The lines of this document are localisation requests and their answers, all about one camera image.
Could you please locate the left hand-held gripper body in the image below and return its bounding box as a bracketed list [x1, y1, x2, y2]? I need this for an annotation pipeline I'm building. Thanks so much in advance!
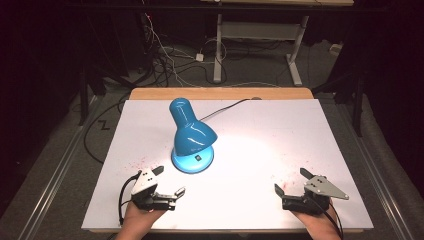
[130, 168, 178, 212]

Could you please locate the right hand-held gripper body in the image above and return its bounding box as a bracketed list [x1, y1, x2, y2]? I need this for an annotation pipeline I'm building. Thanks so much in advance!
[281, 175, 351, 215]

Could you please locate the blue desk lamp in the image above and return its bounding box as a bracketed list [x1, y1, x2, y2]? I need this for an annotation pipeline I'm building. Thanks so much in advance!
[168, 97, 219, 175]

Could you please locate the person's right hand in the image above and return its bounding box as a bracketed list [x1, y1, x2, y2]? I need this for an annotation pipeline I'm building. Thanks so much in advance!
[292, 205, 341, 235]

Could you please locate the person's left hand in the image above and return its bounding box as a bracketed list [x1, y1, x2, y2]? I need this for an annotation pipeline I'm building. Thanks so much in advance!
[122, 201, 167, 232]

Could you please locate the white table board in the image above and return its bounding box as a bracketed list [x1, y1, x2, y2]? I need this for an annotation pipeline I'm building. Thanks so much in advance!
[81, 98, 375, 232]

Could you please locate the wooden table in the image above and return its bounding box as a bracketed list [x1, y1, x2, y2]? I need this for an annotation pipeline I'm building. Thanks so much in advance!
[81, 87, 375, 234]

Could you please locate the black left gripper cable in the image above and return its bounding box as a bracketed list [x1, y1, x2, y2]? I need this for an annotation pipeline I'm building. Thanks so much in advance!
[117, 170, 143, 226]

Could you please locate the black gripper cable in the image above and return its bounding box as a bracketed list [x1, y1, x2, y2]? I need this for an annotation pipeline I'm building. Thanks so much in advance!
[117, 170, 143, 226]
[312, 196, 345, 240]

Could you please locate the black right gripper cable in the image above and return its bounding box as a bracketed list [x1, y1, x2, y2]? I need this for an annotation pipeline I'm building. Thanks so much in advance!
[312, 196, 345, 240]

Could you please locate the metal floor rail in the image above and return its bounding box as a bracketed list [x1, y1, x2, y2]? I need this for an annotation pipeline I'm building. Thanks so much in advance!
[333, 98, 416, 240]
[25, 95, 102, 240]

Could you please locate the black floor cable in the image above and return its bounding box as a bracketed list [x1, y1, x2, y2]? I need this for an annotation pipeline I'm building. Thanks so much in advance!
[82, 98, 132, 165]

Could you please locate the black lamp cable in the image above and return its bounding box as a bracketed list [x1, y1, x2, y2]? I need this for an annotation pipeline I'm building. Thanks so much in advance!
[199, 97, 255, 122]

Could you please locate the white floor cable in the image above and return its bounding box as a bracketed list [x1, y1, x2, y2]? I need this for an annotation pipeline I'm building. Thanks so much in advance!
[142, 12, 202, 88]

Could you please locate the white metal frame desk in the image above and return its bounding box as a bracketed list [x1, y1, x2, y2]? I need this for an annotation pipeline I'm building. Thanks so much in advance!
[199, 0, 355, 87]

